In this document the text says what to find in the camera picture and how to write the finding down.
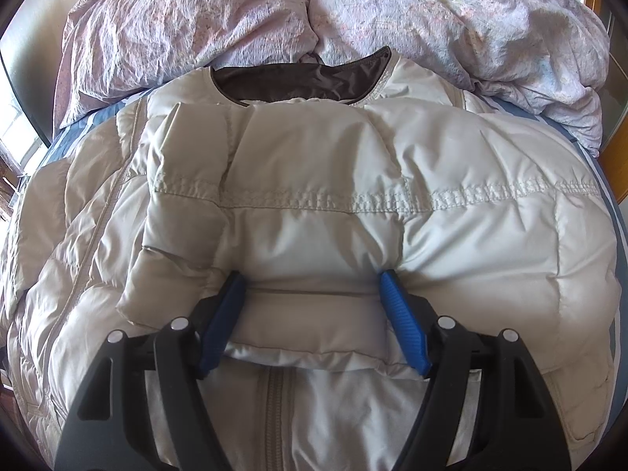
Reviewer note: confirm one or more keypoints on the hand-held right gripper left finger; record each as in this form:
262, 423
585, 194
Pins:
221, 324

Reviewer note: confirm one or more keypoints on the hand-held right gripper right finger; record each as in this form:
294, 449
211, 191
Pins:
405, 326

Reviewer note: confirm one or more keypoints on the beige down jacket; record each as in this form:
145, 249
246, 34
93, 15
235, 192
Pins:
319, 181

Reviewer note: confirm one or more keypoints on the blue striped bed sheet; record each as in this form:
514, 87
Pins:
602, 172

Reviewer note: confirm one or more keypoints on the lilac floral duvet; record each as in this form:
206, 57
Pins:
196, 24

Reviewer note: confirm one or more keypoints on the dark grey headboard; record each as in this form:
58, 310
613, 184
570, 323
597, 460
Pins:
29, 83

